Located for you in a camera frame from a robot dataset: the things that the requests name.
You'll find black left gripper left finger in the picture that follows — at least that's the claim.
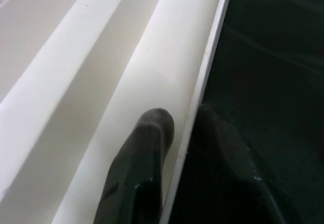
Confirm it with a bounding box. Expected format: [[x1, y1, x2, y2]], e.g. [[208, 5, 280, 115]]
[[93, 108, 175, 224]]

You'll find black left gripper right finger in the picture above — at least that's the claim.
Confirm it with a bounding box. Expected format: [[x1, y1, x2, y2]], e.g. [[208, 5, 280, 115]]
[[177, 104, 304, 224]]

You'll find white plastic table top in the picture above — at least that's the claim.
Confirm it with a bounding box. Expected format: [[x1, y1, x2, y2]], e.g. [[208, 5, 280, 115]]
[[0, 0, 232, 224]]

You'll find black table cloth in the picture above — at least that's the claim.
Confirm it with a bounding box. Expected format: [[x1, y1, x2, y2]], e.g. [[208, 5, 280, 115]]
[[167, 0, 324, 224]]

